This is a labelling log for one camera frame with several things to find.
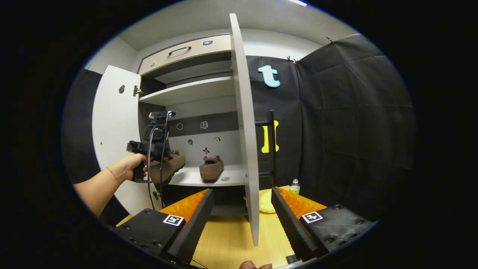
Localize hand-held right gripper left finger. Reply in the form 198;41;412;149
112;188;215;265

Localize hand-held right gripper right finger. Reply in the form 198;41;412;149
271;186;376;262

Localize brown plush shoe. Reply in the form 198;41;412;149
149;150;186;186
199;155;225;182

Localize white shoe cabinet door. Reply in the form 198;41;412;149
91;65;165;217
229;13;261;247

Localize white grey shoe cabinet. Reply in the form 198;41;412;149
136;33;249;217

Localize beige cabinet drawer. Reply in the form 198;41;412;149
138;34;232;77

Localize yellow soft object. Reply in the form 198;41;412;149
259;189;277;214

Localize black cable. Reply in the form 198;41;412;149
147;111;173;210

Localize red string bracelet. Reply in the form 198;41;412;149
106;167;121;185

